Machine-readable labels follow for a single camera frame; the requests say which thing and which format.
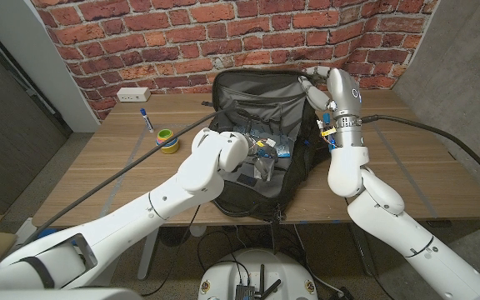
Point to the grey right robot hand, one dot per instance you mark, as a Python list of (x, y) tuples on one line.
[(342, 91)]

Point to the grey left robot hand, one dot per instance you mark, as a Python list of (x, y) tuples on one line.
[(264, 166)]

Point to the black backpack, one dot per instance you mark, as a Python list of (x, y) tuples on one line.
[(261, 96)]

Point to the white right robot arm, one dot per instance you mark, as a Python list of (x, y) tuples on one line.
[(390, 225)]

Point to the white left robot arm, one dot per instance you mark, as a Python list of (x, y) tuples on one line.
[(140, 216)]

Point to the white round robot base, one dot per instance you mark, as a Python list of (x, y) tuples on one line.
[(223, 275)]

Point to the white marker blue cap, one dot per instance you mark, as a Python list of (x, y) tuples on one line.
[(146, 120)]

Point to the colourful stacked cups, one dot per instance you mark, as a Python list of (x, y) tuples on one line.
[(167, 141)]

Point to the small grey electronics box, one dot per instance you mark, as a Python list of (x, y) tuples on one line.
[(244, 292)]

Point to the white table leg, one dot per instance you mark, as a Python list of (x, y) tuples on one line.
[(148, 254)]

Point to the white power strip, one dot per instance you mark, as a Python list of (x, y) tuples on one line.
[(133, 94)]

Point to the red brick print backdrop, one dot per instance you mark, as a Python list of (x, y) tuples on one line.
[(181, 41)]

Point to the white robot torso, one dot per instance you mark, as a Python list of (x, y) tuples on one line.
[(56, 294)]

